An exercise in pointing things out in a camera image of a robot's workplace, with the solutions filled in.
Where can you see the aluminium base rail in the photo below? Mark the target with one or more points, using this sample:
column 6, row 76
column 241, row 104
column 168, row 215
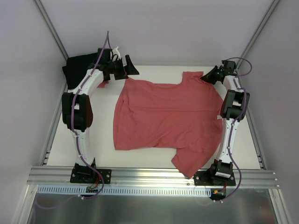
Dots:
column 152, row 177

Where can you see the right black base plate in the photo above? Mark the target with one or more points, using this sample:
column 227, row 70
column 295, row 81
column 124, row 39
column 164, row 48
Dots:
column 205, row 178

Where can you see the folded red t shirt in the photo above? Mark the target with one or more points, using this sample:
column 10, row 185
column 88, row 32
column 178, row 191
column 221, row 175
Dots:
column 103, row 84

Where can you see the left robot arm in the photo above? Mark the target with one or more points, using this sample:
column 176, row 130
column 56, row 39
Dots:
column 77, row 112

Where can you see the frame post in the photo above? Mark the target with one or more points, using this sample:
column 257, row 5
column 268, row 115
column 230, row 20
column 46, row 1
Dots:
column 263, row 22
column 45, row 17

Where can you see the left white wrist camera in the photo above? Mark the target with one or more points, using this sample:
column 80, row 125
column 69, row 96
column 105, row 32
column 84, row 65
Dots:
column 116, row 54

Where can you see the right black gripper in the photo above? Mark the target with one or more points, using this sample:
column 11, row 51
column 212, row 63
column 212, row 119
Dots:
column 214, row 74

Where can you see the right rear frame post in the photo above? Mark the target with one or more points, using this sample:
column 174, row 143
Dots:
column 263, row 22

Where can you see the white slotted cable duct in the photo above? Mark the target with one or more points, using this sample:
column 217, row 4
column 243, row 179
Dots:
column 125, row 191

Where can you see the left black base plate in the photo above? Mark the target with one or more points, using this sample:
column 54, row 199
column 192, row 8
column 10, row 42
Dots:
column 86, row 175

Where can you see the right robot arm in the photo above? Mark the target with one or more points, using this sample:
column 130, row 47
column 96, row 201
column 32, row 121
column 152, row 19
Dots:
column 232, row 112

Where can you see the left rear frame post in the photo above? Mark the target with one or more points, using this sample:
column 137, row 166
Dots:
column 45, row 17

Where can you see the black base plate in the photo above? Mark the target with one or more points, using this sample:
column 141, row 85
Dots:
column 86, row 175
column 205, row 178

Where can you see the red t shirt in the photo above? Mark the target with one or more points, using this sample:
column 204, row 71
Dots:
column 182, row 116
column 103, row 84

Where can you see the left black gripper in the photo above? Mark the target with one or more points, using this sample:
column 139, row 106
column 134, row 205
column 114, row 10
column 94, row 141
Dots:
column 122, row 70

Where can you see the folded black t shirt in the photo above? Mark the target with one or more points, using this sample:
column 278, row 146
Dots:
column 75, row 69

